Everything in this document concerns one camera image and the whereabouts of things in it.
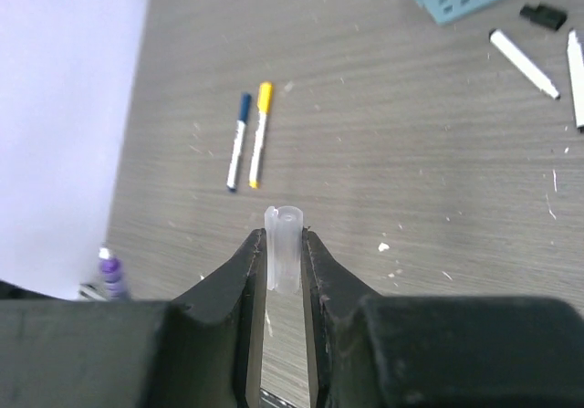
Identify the white marker with yellow end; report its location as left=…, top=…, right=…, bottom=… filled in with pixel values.
left=248, top=82, right=273, bottom=189

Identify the white marker with blue end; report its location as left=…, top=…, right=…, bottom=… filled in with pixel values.
left=226, top=93, right=252, bottom=192

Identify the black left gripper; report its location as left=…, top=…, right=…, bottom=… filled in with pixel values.
left=0, top=281, right=108, bottom=301

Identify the short white pen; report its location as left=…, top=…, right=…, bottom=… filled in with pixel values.
left=489, top=29, right=561, bottom=100

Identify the purple pen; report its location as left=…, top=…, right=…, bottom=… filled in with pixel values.
left=99, top=246, right=130, bottom=300

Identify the white pen with black end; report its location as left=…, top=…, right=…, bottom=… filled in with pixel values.
left=567, top=29, right=583, bottom=132

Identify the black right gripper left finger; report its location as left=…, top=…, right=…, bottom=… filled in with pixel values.
left=1, top=229, right=266, bottom=407

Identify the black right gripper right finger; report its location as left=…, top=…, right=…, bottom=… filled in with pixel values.
left=301, top=231, right=583, bottom=407

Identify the small black pen cap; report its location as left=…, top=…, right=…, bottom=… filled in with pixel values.
left=519, top=4, right=568, bottom=32

